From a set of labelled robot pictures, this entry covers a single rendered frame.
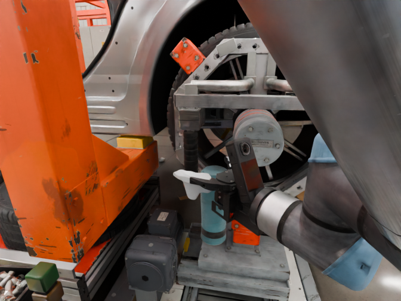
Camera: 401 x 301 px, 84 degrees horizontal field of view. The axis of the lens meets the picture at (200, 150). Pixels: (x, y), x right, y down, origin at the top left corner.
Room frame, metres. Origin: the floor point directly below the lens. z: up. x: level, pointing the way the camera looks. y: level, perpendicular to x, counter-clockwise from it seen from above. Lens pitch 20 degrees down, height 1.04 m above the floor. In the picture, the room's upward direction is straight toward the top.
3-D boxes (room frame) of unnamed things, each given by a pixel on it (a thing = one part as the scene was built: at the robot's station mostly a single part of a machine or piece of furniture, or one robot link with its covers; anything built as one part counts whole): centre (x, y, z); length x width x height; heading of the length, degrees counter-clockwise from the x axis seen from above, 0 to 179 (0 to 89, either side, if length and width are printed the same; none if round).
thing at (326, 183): (0.23, -0.18, 0.91); 0.11 x 0.08 x 0.11; 6
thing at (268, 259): (0.90, -0.21, 0.32); 0.40 x 0.30 x 0.28; 80
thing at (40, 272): (0.34, 0.32, 0.64); 0.04 x 0.04 x 0.04; 80
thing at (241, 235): (0.77, -0.19, 0.48); 0.16 x 0.12 x 0.17; 170
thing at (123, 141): (1.08, 0.33, 0.71); 0.14 x 0.14 x 0.05; 80
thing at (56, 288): (0.34, 0.32, 0.59); 0.04 x 0.04 x 0.04; 80
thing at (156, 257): (0.82, 0.17, 0.26); 0.42 x 0.18 x 0.35; 170
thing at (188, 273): (0.91, -0.16, 0.13); 0.50 x 0.36 x 0.10; 80
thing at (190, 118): (0.56, 0.02, 0.93); 0.09 x 0.05 x 0.05; 170
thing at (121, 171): (0.91, 0.35, 0.69); 0.52 x 0.17 x 0.35; 170
